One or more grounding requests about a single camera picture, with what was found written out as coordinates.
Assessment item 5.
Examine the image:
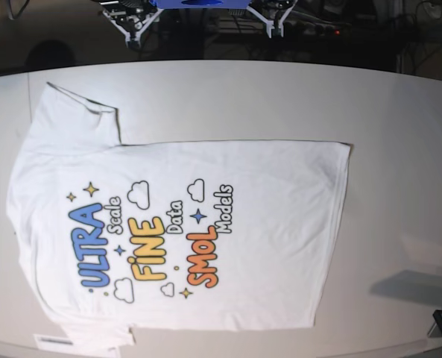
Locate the white printed T-shirt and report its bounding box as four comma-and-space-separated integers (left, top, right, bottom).
7, 84, 350, 350

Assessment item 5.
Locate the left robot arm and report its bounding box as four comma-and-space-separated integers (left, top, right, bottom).
246, 0, 297, 38

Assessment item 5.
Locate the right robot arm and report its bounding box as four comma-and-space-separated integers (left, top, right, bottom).
95, 0, 164, 51

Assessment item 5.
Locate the black power strip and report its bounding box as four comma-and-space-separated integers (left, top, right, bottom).
206, 18, 348, 37

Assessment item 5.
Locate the white paper label sheet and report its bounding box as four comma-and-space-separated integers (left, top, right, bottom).
34, 334, 121, 358

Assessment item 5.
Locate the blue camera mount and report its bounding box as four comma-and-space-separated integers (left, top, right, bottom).
150, 0, 251, 10

